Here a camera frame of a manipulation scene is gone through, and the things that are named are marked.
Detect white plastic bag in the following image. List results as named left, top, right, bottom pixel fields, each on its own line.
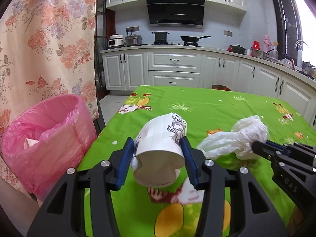
left=197, top=115, right=269, bottom=160

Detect crushed white paper cup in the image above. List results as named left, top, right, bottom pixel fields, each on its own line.
left=131, top=112, right=187, bottom=188

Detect pink lined trash bin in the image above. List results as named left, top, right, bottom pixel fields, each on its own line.
left=2, top=94, right=96, bottom=201

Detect white lower kitchen cabinets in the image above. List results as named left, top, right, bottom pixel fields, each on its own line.
left=100, top=45, right=315, bottom=127

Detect right hand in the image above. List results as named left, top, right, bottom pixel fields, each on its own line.
left=287, top=206, right=315, bottom=236

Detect green cartoon tablecloth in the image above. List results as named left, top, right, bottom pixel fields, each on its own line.
left=79, top=86, right=315, bottom=236

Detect red stool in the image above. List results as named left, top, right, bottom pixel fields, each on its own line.
left=212, top=85, right=231, bottom=91

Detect pink bottle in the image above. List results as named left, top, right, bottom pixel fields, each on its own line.
left=263, top=35, right=273, bottom=52

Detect red black casserole pot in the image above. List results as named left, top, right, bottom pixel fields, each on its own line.
left=227, top=45, right=246, bottom=55

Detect chrome sink faucet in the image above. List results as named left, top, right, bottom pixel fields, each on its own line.
left=294, top=39, right=309, bottom=68

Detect black frying pan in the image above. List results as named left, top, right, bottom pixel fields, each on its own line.
left=181, top=35, right=211, bottom=46

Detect black cooking pot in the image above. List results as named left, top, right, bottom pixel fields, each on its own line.
left=152, top=32, right=170, bottom=45

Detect black range hood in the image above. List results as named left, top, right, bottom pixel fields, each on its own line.
left=146, top=0, right=206, bottom=27

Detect silver pressure cooker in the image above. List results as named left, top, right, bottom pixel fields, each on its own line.
left=124, top=34, right=142, bottom=47

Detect white rice cooker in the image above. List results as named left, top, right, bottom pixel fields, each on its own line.
left=108, top=34, right=124, bottom=49

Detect floral curtain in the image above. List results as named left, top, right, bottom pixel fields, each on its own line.
left=1, top=0, right=99, bottom=197

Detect brown glass door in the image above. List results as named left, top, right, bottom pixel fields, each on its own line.
left=94, top=0, right=116, bottom=100

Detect dark window frame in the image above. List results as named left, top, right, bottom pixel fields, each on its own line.
left=272, top=0, right=302, bottom=62

